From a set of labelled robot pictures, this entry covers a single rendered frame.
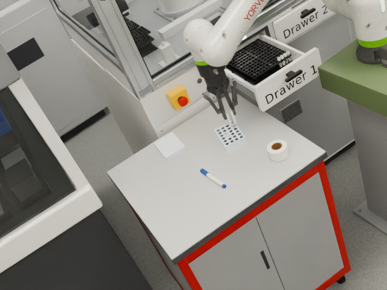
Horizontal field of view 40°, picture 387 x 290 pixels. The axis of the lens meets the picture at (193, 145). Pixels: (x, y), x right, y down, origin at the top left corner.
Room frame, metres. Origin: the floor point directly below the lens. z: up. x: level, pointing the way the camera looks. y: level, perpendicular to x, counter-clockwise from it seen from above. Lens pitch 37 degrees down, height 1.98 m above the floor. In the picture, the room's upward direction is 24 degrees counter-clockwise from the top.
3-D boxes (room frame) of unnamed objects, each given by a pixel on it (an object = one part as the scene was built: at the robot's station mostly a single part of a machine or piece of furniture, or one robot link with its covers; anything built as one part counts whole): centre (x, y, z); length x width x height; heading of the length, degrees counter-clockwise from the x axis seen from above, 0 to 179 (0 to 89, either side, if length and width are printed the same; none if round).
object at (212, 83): (1.58, -0.16, 1.00); 0.08 x 0.07 x 0.09; 93
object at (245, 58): (1.79, -0.36, 0.87); 0.22 x 0.18 x 0.06; 15
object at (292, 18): (1.97, -0.64, 0.87); 0.29 x 0.02 x 0.11; 105
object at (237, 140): (1.55, -0.14, 0.78); 0.12 x 0.08 x 0.04; 3
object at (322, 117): (2.37, -0.26, 0.40); 1.03 x 0.95 x 0.80; 105
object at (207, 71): (1.58, -0.16, 1.07); 0.12 x 0.09 x 0.06; 3
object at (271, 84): (1.60, -0.42, 0.87); 0.29 x 0.02 x 0.11; 105
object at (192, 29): (1.58, -0.17, 1.17); 0.13 x 0.11 x 0.14; 10
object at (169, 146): (1.67, 0.09, 0.77); 0.13 x 0.09 x 0.02; 11
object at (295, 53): (1.80, -0.36, 0.86); 0.40 x 0.26 x 0.06; 15
